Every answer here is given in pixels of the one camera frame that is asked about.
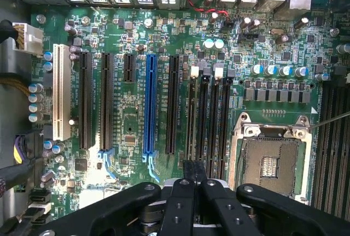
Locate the white SATA connector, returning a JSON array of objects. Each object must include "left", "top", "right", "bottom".
[{"left": 27, "top": 202, "right": 53, "bottom": 216}]

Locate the thick black sleeved cable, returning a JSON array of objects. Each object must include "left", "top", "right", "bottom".
[{"left": 0, "top": 19, "right": 17, "bottom": 45}]

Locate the long black expansion slot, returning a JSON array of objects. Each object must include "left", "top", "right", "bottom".
[
  {"left": 99, "top": 52, "right": 115, "bottom": 152},
  {"left": 165, "top": 55, "right": 180, "bottom": 156},
  {"left": 78, "top": 51, "right": 94, "bottom": 151}
]

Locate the blue expansion slot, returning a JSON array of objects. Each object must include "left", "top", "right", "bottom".
[{"left": 142, "top": 54, "right": 159, "bottom": 156}]

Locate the RAM slot with black latch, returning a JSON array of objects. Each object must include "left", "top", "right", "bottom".
[
  {"left": 217, "top": 68, "right": 236, "bottom": 181},
  {"left": 195, "top": 67, "right": 211, "bottom": 163}
]

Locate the white expansion slot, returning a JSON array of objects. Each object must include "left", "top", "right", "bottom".
[{"left": 52, "top": 43, "right": 72, "bottom": 142}]

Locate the purple wire connector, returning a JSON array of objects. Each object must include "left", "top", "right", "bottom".
[{"left": 13, "top": 134, "right": 38, "bottom": 166}]

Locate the black SATA connector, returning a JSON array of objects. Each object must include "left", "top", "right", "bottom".
[{"left": 28, "top": 188, "right": 53, "bottom": 204}]

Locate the short black expansion slot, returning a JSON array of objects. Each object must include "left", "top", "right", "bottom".
[{"left": 123, "top": 54, "right": 137, "bottom": 84}]

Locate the yellow braided wire bundle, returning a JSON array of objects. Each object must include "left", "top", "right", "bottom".
[{"left": 0, "top": 78, "right": 31, "bottom": 96}]

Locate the white power connector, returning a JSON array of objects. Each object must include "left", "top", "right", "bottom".
[{"left": 11, "top": 22, "right": 45, "bottom": 56}]

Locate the black cable with plug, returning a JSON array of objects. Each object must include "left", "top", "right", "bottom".
[{"left": 0, "top": 158, "right": 38, "bottom": 192}]

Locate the RAM slot with white latch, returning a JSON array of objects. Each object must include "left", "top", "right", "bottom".
[
  {"left": 206, "top": 67, "right": 224, "bottom": 179},
  {"left": 185, "top": 65, "right": 200, "bottom": 162}
]

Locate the thin metal locking lever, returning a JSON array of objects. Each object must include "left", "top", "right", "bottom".
[{"left": 306, "top": 111, "right": 350, "bottom": 132}]

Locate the green motherboard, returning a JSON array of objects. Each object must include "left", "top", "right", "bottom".
[{"left": 29, "top": 0, "right": 350, "bottom": 222}]

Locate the silver CPU socket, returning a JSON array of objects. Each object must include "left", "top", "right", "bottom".
[{"left": 227, "top": 112, "right": 314, "bottom": 206}]

